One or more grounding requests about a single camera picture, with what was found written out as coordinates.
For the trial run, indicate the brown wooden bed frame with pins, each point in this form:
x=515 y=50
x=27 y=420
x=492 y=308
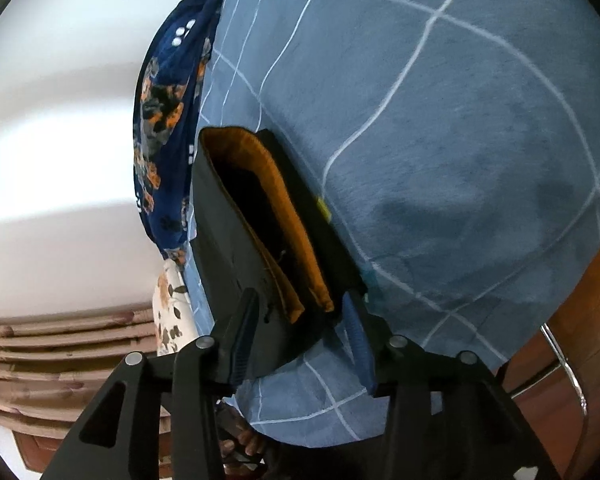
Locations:
x=595 y=350

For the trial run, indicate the white floral cloth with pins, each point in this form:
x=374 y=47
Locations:
x=172 y=305

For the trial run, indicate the blue checked blanket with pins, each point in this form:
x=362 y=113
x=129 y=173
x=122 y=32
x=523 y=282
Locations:
x=455 y=135

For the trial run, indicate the chrome metal tube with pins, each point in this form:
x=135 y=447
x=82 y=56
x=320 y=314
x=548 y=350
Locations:
x=572 y=375

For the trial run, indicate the navy floral cloth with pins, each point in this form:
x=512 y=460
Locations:
x=167 y=110

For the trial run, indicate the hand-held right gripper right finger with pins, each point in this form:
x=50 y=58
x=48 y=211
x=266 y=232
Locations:
x=358 y=342

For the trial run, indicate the black pants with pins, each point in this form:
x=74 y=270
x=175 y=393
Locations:
x=230 y=220

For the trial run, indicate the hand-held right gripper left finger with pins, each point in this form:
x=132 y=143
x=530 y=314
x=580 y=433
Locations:
x=245 y=335

